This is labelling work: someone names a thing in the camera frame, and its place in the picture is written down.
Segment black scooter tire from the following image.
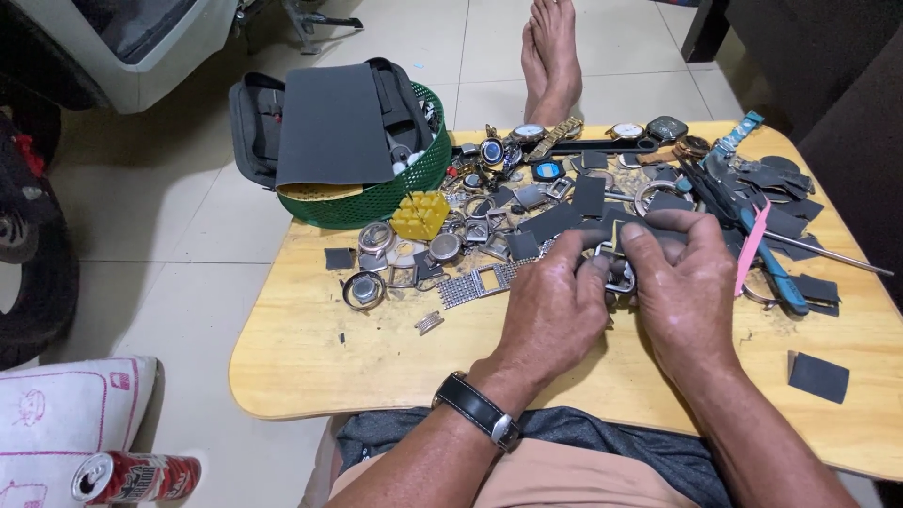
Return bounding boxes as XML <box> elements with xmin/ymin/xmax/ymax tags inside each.
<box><xmin>0</xmin><ymin>85</ymin><xmax>80</xmax><ymax>371</ymax></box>

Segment silver watch gold metal band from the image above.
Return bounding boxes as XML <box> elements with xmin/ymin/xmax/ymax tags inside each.
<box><xmin>507</xmin><ymin>116</ymin><xmax>585</xmax><ymax>163</ymax></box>

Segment person's bare foot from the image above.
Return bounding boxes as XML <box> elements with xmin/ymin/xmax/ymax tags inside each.
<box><xmin>520</xmin><ymin>20</ymin><xmax>550</xmax><ymax>124</ymax></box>
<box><xmin>529</xmin><ymin>0</ymin><xmax>584</xmax><ymax>128</ymax></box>

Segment tan sandpaper sheet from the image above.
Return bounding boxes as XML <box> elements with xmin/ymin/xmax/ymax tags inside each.
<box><xmin>278</xmin><ymin>181</ymin><xmax>365</xmax><ymax>203</ymax></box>

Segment person's peach shorts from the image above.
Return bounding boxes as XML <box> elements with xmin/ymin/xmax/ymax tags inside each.
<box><xmin>302</xmin><ymin>415</ymin><xmax>701</xmax><ymax>508</ymax></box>

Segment yellow plastic watch holder block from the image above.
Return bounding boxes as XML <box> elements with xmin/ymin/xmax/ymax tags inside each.
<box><xmin>389</xmin><ymin>190</ymin><xmax>452</xmax><ymax>241</ymax></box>

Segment person's left hand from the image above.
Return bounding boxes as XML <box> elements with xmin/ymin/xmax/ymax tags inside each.
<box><xmin>466</xmin><ymin>229</ymin><xmax>614</xmax><ymax>417</ymax></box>

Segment silver round watch case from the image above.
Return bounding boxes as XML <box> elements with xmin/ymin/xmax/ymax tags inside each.
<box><xmin>428</xmin><ymin>232</ymin><xmax>464</xmax><ymax>264</ymax></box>

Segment black scooter kickstand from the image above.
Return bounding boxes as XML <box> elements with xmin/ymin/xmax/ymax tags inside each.
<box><xmin>231</xmin><ymin>0</ymin><xmax>365</xmax><ymax>56</ymax></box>

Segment large dark sandpaper sheet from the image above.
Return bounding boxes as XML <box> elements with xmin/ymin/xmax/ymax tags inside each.
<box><xmin>274</xmin><ymin>62</ymin><xmax>396</xmax><ymax>189</ymax></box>

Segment large silver metal ring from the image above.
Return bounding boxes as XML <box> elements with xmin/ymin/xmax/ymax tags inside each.
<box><xmin>633</xmin><ymin>179</ymin><xmax>697</xmax><ymax>217</ymax></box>

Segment blue camouflage watch strap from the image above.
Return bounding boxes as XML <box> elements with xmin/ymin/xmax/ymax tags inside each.
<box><xmin>701</xmin><ymin>110</ymin><xmax>766</xmax><ymax>167</ymax></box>

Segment dark brown sofa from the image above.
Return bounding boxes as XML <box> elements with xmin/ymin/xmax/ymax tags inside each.
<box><xmin>680</xmin><ymin>0</ymin><xmax>903</xmax><ymax>290</ymax></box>

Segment black zip pouch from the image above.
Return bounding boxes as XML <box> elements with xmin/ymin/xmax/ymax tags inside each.
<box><xmin>228</xmin><ymin>57</ymin><xmax>436</xmax><ymax>191</ymax></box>

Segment green plastic basket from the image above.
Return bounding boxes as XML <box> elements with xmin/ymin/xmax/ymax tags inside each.
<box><xmin>276</xmin><ymin>81</ymin><xmax>453</xmax><ymax>231</ymax></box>

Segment rose gold dark dial watch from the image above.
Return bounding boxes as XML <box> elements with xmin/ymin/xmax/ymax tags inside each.
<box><xmin>673</xmin><ymin>135</ymin><xmax>713</xmax><ymax>160</ymax></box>

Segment black leather strap wristwatch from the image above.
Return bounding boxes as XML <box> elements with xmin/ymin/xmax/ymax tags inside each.
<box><xmin>432</xmin><ymin>371</ymin><xmax>522</xmax><ymax>453</ymax></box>

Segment long black watch strap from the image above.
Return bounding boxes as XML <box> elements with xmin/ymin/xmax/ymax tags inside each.
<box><xmin>543</xmin><ymin>136</ymin><xmax>661</xmax><ymax>158</ymax></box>

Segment heap of dark sandpaper pieces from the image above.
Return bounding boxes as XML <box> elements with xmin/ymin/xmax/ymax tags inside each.
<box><xmin>490</xmin><ymin>147</ymin><xmax>842</xmax><ymax>318</ymax></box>

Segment white printed sack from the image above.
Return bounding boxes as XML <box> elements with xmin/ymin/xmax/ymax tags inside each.
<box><xmin>0</xmin><ymin>356</ymin><xmax>158</xmax><ymax>508</ymax></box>

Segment silver mesh watch band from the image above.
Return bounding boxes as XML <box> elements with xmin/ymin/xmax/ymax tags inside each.
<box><xmin>436</xmin><ymin>238</ymin><xmax>560</xmax><ymax>310</ymax></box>

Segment person's right hand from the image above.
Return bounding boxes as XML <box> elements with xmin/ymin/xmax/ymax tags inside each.
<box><xmin>618</xmin><ymin>209</ymin><xmax>743</xmax><ymax>397</ymax></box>

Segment black square dial watch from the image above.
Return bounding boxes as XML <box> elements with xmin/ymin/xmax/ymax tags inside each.
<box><xmin>645</xmin><ymin>115</ymin><xmax>689</xmax><ymax>145</ymax></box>

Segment round watch case black ring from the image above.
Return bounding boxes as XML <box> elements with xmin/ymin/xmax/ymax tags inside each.
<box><xmin>341</xmin><ymin>270</ymin><xmax>388</xmax><ymax>313</ymax></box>

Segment person's grey shirt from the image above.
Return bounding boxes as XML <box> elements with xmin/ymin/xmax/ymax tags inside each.
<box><xmin>336</xmin><ymin>406</ymin><xmax>732</xmax><ymax>508</ymax></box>

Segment heap of watch parts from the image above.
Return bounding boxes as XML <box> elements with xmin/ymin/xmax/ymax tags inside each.
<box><xmin>412</xmin><ymin>123</ymin><xmax>586</xmax><ymax>292</ymax></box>

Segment rose gold round watch case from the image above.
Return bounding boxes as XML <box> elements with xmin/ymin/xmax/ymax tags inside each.
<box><xmin>357</xmin><ymin>221</ymin><xmax>396</xmax><ymax>259</ymax></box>

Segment thin metal rod tool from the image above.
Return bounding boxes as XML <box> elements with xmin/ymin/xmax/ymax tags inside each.
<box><xmin>760</xmin><ymin>229</ymin><xmax>895</xmax><ymax>278</ymax></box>

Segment blue handled pliers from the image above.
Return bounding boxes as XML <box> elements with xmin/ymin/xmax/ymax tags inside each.
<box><xmin>679</xmin><ymin>157</ymin><xmax>811</xmax><ymax>317</ymax></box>

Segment white scooter body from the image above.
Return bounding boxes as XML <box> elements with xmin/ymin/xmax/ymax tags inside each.
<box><xmin>0</xmin><ymin>0</ymin><xmax>241</xmax><ymax>115</ymax></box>

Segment silver square watch case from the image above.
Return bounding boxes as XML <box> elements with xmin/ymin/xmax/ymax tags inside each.
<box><xmin>591</xmin><ymin>240</ymin><xmax>638</xmax><ymax>295</ymax></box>

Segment folded dark sandpaper piece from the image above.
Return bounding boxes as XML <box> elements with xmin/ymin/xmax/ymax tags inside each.
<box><xmin>787</xmin><ymin>350</ymin><xmax>851</xmax><ymax>405</ymax></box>

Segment small dark sandpaper strip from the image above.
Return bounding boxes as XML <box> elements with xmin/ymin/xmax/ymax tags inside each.
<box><xmin>577</xmin><ymin>206</ymin><xmax>689</xmax><ymax>256</ymax></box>

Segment red drink can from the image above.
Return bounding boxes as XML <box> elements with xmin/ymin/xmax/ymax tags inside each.
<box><xmin>70</xmin><ymin>451</ymin><xmax>203</xmax><ymax>506</ymax></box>

